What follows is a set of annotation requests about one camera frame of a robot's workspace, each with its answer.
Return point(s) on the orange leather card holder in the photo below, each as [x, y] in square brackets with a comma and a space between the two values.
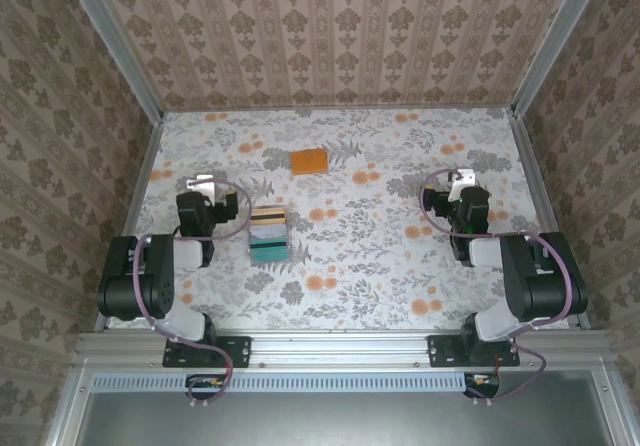
[310, 162]

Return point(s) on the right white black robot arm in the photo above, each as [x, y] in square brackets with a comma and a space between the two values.
[540, 286]

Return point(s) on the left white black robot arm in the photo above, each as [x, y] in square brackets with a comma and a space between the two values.
[150, 276]

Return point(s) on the tan card with black stripe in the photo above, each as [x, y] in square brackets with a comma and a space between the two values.
[269, 211]

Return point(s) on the beige silver card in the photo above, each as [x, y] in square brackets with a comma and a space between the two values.
[269, 234]

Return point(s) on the grey metal sheet panel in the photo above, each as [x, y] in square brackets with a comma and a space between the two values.
[340, 421]

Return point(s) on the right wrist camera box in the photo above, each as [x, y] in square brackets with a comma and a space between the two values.
[464, 177]

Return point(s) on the aluminium side rail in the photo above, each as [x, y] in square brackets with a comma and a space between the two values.
[140, 186]
[537, 186]

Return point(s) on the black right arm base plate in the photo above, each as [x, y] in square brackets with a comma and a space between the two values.
[442, 351]

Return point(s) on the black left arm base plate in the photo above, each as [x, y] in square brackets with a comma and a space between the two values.
[237, 351]

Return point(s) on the aluminium mounting rail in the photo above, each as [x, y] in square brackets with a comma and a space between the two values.
[340, 348]

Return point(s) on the aluminium frame post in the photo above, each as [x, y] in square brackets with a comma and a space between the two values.
[555, 41]
[115, 41]

